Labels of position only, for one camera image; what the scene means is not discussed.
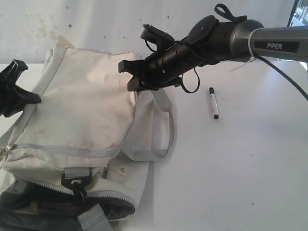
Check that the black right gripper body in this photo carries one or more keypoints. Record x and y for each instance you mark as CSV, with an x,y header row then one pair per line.
x,y
166,68

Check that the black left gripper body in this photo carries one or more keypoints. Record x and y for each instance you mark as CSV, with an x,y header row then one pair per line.
x,y
9,72

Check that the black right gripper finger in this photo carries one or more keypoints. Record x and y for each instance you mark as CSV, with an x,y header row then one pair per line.
x,y
137,85
132,66

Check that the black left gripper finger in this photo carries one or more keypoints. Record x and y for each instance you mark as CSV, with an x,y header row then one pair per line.
x,y
9,108

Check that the white canvas backpack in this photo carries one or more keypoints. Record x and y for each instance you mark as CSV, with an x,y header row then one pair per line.
x,y
78,159

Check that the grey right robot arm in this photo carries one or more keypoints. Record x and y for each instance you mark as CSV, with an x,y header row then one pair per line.
x,y
208,43

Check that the black and white marker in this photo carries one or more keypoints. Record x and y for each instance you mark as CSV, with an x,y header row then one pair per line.
x,y
214,103

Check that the white backdrop curtain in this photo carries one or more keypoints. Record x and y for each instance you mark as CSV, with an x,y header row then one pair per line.
x,y
30,28

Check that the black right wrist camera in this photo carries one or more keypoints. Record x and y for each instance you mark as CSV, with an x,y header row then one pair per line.
x,y
150,34

